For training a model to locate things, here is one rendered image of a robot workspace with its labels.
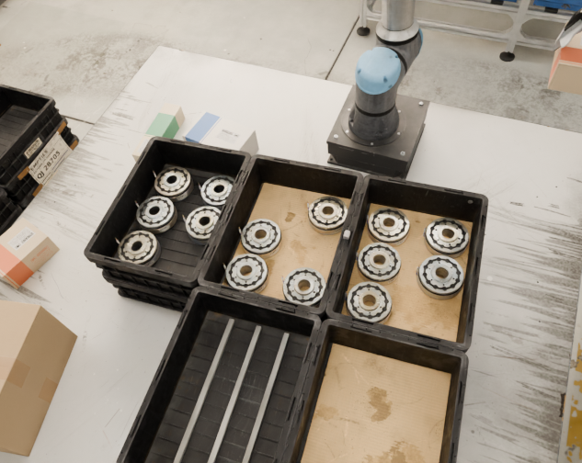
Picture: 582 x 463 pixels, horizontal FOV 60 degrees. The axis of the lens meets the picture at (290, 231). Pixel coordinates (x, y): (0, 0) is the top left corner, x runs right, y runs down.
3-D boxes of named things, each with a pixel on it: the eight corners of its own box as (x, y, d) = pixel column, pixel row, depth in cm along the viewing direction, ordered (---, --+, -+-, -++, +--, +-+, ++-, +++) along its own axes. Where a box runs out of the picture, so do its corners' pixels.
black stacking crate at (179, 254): (165, 163, 150) (153, 136, 141) (258, 181, 144) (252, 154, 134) (101, 278, 131) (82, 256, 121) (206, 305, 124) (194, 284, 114)
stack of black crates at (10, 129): (50, 154, 250) (-2, 83, 212) (99, 169, 241) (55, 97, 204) (-3, 217, 231) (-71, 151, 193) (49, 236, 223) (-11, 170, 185)
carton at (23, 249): (35, 231, 155) (22, 217, 148) (60, 249, 150) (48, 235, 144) (-8, 268, 148) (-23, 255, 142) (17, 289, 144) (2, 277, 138)
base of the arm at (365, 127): (363, 97, 158) (364, 73, 150) (407, 114, 153) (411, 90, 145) (338, 129, 153) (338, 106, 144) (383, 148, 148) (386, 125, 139)
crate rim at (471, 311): (364, 178, 129) (365, 173, 127) (486, 200, 122) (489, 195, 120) (324, 320, 109) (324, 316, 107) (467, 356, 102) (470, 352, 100)
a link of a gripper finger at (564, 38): (542, 54, 118) (579, 30, 110) (546, 39, 120) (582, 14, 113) (552, 62, 118) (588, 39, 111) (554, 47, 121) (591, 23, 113)
